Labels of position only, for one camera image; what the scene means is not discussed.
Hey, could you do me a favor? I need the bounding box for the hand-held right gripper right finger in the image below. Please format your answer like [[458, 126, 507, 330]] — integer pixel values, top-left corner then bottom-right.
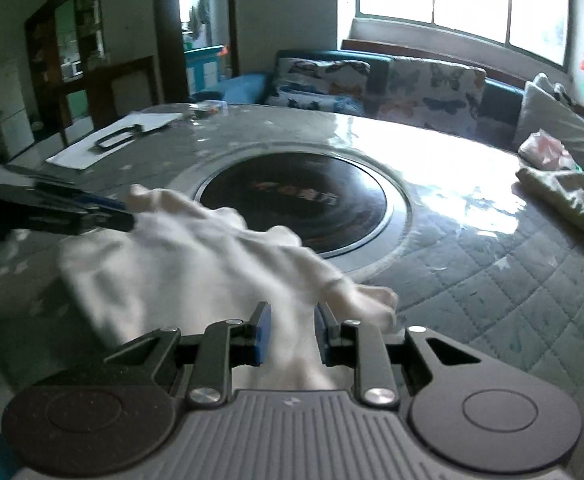
[[314, 302, 482, 407]]

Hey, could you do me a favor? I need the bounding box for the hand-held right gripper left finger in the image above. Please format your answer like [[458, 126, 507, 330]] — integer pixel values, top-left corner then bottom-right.
[[103, 301, 273, 408]]

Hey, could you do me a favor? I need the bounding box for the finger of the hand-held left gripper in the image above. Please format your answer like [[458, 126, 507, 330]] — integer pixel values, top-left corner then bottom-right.
[[2, 162, 128, 212], [27, 209, 136, 235]]

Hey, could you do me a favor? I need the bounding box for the white fleece sweater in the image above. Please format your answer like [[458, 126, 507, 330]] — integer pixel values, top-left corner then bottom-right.
[[59, 185, 399, 392]]

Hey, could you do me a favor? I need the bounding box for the white paper sheet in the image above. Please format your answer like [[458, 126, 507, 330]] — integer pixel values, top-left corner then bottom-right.
[[46, 111, 183, 171]]

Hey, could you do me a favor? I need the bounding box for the white refrigerator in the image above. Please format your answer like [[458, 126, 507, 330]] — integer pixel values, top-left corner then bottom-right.
[[0, 62, 36, 159]]

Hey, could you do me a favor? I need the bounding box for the dark wooden cabinet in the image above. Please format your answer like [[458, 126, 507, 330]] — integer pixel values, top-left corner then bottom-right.
[[24, 0, 161, 142]]

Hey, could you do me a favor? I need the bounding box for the round black hob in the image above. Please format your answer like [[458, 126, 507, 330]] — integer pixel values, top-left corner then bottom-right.
[[164, 141, 413, 275]]

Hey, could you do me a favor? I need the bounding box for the clear plastic box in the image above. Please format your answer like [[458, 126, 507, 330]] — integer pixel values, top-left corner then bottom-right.
[[187, 101, 229, 120]]

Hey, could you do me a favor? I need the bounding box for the teal cabinet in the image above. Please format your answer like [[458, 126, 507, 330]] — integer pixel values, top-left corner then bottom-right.
[[184, 45, 223, 97]]

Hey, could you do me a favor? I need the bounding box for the blue sofa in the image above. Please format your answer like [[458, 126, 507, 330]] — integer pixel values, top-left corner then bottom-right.
[[192, 49, 528, 152]]

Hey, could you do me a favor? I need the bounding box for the small butterfly print cushion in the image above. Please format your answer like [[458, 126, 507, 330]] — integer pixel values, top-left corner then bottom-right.
[[266, 82, 369, 117], [276, 56, 373, 87]]

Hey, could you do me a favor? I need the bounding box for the large butterfly print cushion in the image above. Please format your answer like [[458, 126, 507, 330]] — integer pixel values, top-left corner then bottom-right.
[[376, 56, 487, 134]]

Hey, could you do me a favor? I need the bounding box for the green patterned cloth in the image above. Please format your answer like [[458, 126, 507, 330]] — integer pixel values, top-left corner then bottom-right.
[[514, 164, 584, 257]]

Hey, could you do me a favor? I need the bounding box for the pink plastic bag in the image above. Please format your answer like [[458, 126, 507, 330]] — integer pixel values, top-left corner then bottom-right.
[[518, 129, 575, 171]]

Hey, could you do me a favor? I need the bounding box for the grey pillow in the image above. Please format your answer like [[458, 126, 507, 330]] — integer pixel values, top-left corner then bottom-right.
[[514, 73, 584, 157]]

